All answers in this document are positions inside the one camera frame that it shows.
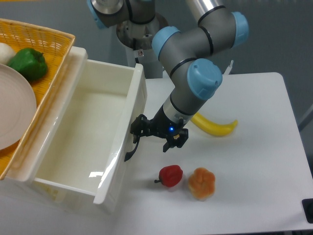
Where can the white round vegetable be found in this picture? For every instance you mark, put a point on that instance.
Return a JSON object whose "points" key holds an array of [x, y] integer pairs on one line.
{"points": [[6, 53]]}

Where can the beige plate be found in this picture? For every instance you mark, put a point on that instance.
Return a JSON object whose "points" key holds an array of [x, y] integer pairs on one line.
{"points": [[17, 106]]}

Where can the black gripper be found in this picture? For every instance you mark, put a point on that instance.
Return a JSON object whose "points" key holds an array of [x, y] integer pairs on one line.
{"points": [[160, 126]]}

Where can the white metal bracket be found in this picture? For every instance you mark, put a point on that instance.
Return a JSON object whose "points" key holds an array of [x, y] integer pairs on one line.
{"points": [[229, 68]]}

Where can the red bell pepper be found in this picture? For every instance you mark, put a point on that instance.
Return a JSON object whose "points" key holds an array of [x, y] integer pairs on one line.
{"points": [[170, 176]]}

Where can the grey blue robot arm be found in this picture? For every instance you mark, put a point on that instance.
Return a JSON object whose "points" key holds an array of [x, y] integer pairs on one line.
{"points": [[184, 56]]}

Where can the yellow banana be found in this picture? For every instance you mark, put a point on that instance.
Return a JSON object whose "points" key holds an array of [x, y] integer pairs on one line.
{"points": [[212, 128]]}

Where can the black object at edge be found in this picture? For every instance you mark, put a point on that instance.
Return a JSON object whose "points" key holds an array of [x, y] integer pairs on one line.
{"points": [[308, 209]]}

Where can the green bell pepper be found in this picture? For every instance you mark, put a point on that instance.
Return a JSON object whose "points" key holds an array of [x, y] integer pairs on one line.
{"points": [[30, 63]]}

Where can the white drawer cabinet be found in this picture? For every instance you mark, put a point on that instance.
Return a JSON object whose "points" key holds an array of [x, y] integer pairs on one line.
{"points": [[19, 181]]}

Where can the orange knotted bread roll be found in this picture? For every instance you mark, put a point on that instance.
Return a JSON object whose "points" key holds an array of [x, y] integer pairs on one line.
{"points": [[201, 183]]}

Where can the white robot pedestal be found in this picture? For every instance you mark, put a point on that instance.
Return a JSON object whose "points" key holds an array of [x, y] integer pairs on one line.
{"points": [[146, 61]]}

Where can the yellow woven basket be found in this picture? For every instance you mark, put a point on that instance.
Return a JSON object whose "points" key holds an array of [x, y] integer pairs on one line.
{"points": [[52, 48]]}

